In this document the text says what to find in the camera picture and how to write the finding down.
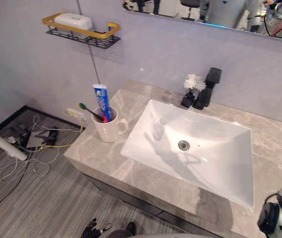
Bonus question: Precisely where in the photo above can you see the white pole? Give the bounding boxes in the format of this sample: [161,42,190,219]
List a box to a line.
[0,123,29,161]

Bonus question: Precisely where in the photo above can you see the white cable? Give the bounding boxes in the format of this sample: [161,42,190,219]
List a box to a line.
[0,116,87,199]

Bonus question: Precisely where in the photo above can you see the black device on floor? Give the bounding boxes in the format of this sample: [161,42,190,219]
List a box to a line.
[5,125,60,149]

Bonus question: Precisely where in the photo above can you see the black faucet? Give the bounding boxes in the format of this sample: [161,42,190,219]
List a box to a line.
[193,67,222,110]

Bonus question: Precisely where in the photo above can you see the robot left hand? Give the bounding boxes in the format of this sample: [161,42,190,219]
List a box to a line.
[80,218,113,238]

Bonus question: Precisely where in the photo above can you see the blue toothpaste tube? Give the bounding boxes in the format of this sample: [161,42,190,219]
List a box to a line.
[92,83,113,123]

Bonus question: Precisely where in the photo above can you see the robot body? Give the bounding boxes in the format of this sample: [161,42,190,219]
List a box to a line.
[103,229,194,238]

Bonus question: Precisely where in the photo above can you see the wall mirror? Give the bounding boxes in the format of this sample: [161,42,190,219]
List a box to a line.
[121,0,282,44]

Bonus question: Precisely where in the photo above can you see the grey marble vanity counter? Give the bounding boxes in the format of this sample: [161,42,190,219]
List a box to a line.
[63,79,282,238]

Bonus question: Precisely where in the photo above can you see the white soap box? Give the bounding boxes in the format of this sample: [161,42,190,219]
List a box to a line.
[54,13,93,31]

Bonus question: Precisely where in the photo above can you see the white flowers black vase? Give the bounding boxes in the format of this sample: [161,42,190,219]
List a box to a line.
[180,73,207,108]

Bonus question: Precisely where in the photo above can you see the yellow cable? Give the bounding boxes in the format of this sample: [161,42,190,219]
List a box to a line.
[40,126,86,150]

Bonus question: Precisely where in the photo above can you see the white ceramic mug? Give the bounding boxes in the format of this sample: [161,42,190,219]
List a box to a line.
[91,106,129,143]

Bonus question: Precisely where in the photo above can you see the black yellow wall shelf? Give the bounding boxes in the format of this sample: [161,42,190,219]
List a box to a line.
[42,12,121,51]

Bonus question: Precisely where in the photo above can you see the white power strip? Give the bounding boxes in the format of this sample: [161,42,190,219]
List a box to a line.
[63,108,87,122]

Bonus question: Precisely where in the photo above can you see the white rectangular sink basin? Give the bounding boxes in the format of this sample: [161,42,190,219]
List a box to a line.
[120,99,255,216]

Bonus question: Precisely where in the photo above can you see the black toothbrush green head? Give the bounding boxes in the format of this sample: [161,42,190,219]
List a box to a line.
[78,103,105,122]

